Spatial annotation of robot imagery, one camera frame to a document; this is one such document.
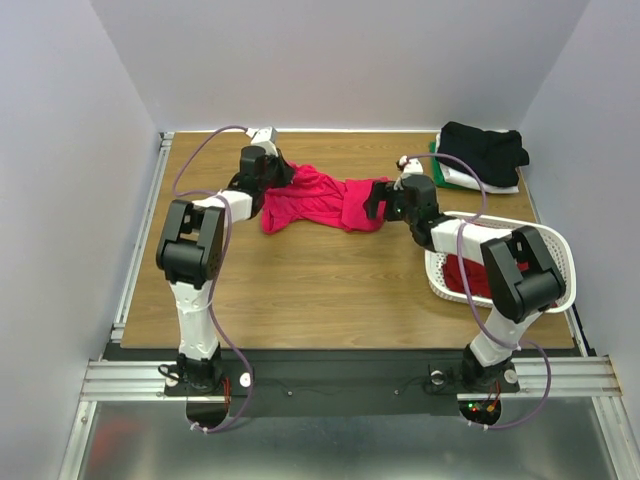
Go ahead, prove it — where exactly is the left aluminium rail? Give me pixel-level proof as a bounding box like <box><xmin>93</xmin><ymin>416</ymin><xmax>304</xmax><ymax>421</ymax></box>
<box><xmin>100</xmin><ymin>131</ymin><xmax>175</xmax><ymax>358</ymax></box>

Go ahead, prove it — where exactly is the dark red t shirt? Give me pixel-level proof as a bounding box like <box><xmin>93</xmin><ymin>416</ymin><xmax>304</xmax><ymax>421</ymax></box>
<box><xmin>441</xmin><ymin>254</ymin><xmax>509</xmax><ymax>299</ymax></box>

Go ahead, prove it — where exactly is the pink t shirt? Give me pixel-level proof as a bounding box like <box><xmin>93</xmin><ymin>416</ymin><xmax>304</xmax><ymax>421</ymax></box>
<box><xmin>260</xmin><ymin>165</ymin><xmax>384</xmax><ymax>234</ymax></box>

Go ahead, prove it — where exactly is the front aluminium rail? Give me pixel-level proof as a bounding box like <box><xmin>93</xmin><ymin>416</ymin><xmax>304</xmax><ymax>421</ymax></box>
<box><xmin>81</xmin><ymin>357</ymin><xmax>622</xmax><ymax>402</ymax></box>

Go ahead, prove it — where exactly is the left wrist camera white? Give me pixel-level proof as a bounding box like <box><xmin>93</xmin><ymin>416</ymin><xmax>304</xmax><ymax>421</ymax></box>
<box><xmin>245</xmin><ymin>126</ymin><xmax>278</xmax><ymax>156</ymax></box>

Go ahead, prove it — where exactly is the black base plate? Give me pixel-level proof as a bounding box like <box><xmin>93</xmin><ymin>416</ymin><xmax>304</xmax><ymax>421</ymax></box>
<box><xmin>158</xmin><ymin>349</ymin><xmax>520</xmax><ymax>425</ymax></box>

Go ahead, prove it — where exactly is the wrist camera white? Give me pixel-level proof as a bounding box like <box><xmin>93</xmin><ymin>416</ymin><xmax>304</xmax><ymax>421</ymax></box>
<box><xmin>245</xmin><ymin>126</ymin><xmax>278</xmax><ymax>156</ymax></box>
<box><xmin>394</xmin><ymin>155</ymin><xmax>424</xmax><ymax>190</ymax></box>

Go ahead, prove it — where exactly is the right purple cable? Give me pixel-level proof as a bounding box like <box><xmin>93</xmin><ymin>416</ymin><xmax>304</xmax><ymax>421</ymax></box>
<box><xmin>407</xmin><ymin>152</ymin><xmax>554</xmax><ymax>431</ymax></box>

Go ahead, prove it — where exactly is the white plastic laundry basket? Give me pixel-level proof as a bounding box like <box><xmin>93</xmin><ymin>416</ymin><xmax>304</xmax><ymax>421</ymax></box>
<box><xmin>424</xmin><ymin>215</ymin><xmax>576</xmax><ymax>314</ymax></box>

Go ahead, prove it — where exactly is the folded black t shirt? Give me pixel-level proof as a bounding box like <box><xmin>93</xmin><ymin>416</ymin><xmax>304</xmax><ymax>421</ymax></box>
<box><xmin>438</xmin><ymin>121</ymin><xmax>530</xmax><ymax>188</ymax></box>

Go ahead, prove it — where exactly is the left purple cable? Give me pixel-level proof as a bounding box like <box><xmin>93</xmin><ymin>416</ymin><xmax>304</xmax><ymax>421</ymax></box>
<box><xmin>172</xmin><ymin>123</ymin><xmax>256</xmax><ymax>435</ymax></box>

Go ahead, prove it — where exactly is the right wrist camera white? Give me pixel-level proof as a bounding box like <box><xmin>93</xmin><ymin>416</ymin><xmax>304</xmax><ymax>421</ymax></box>
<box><xmin>394</xmin><ymin>155</ymin><xmax>424</xmax><ymax>190</ymax></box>

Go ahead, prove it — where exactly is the folded white t shirt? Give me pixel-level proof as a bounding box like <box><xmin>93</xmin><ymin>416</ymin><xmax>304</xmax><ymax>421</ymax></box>
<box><xmin>433</xmin><ymin>132</ymin><xmax>520</xmax><ymax>195</ymax></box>

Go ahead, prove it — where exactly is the purple cable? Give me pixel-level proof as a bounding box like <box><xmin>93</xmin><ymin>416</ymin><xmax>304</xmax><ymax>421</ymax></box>
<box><xmin>172</xmin><ymin>123</ymin><xmax>256</xmax><ymax>435</ymax></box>
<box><xmin>407</xmin><ymin>152</ymin><xmax>554</xmax><ymax>431</ymax></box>

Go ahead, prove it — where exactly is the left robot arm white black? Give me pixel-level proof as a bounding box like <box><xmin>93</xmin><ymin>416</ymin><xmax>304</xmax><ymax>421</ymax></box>
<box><xmin>156</xmin><ymin>141</ymin><xmax>294</xmax><ymax>393</ymax></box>

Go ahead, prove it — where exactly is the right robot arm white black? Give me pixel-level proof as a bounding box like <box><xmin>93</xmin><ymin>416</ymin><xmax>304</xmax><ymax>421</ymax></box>
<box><xmin>364</xmin><ymin>175</ymin><xmax>568</xmax><ymax>389</ymax></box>

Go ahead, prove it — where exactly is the folded green t shirt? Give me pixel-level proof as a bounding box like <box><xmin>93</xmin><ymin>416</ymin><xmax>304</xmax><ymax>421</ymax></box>
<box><xmin>431</xmin><ymin>157</ymin><xmax>457</xmax><ymax>189</ymax></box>

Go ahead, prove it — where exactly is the aluminium rail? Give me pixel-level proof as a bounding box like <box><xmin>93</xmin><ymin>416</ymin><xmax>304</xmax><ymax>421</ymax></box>
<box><xmin>81</xmin><ymin>357</ymin><xmax>622</xmax><ymax>402</ymax></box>
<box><xmin>100</xmin><ymin>131</ymin><xmax>175</xmax><ymax>358</ymax></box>

